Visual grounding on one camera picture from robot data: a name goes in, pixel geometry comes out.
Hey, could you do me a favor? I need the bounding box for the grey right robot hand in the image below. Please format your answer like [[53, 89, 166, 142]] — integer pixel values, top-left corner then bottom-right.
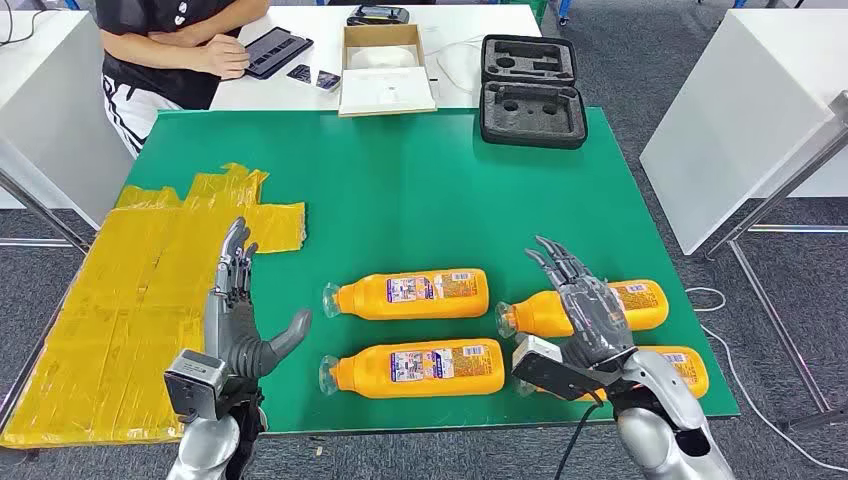
[[524, 235, 639, 371]]

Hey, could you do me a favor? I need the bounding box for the person's right hand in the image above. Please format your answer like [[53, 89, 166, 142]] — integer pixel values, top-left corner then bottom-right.
[[198, 34, 252, 81]]

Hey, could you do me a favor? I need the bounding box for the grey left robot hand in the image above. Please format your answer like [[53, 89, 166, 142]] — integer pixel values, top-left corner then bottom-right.
[[201, 216, 313, 382]]

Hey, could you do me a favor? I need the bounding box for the orange detergent bottle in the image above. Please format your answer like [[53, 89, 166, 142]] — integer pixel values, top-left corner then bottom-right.
[[322, 268, 491, 322], [317, 338, 507, 401], [513, 345, 711, 403], [494, 279, 670, 340]]

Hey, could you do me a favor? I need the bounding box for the black tablet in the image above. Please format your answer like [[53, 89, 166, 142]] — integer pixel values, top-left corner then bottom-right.
[[243, 26, 315, 81]]

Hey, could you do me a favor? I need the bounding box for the person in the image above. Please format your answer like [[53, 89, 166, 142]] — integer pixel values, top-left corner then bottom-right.
[[94, 0, 272, 159]]

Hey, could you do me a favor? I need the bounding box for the smartphone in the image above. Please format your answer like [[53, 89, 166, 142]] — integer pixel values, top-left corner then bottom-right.
[[286, 63, 343, 93]]

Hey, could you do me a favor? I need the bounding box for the yellow taped plastic sheet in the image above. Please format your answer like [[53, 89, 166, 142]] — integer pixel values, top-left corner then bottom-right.
[[0, 162, 308, 450]]

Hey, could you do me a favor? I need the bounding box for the black handheld controller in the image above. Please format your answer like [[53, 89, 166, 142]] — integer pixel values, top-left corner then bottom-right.
[[345, 4, 411, 28]]

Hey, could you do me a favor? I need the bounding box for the white moulded box insert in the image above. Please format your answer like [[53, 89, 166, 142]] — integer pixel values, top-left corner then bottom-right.
[[349, 44, 419, 71]]

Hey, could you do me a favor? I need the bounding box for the open cardboard box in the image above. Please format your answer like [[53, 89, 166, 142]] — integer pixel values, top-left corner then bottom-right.
[[337, 23, 439, 119]]

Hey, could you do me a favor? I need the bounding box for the white table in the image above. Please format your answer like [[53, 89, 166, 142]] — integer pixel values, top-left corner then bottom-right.
[[208, 3, 543, 113], [0, 9, 137, 232], [639, 7, 848, 258]]

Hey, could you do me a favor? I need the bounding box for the green table board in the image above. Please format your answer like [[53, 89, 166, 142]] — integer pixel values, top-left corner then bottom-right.
[[124, 107, 741, 437]]

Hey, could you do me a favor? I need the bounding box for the black foam-lined case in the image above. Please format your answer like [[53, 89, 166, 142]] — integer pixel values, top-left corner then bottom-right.
[[478, 34, 590, 150]]

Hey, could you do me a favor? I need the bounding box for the green plastic crate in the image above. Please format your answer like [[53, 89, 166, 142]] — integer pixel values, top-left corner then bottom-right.
[[500, 0, 550, 24]]

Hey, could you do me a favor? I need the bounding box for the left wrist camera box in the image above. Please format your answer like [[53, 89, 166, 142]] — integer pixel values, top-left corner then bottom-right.
[[163, 349, 230, 422]]

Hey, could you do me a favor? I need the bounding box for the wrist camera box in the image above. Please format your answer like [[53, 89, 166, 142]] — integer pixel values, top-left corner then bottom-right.
[[163, 349, 230, 422], [511, 333, 621, 403]]

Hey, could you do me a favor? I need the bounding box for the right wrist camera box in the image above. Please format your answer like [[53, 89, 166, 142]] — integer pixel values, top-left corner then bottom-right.
[[511, 333, 621, 403]]

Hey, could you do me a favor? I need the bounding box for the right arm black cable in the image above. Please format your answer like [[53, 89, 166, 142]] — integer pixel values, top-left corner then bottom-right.
[[571, 396, 605, 480]]

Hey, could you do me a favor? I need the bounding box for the white floor cable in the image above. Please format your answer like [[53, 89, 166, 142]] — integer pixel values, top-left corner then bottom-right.
[[685, 286, 848, 475]]

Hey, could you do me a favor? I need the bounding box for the thin white cable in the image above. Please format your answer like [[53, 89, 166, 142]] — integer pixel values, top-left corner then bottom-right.
[[423, 36, 485, 95]]

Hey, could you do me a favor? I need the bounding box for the silver metal frame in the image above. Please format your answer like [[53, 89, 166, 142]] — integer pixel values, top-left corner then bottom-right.
[[0, 165, 92, 256], [703, 89, 848, 437]]

